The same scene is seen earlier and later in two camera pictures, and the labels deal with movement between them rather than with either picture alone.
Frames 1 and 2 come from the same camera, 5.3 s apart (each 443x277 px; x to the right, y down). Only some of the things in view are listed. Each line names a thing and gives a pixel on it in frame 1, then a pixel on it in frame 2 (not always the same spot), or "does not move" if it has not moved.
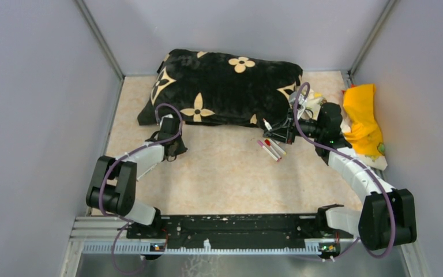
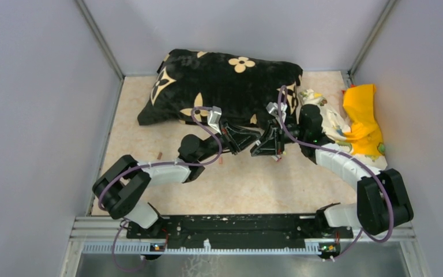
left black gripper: (174, 147) -> (226, 134)
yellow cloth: (359, 103) does not move
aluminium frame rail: (96, 235) does not move
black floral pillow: (196, 87) does not move
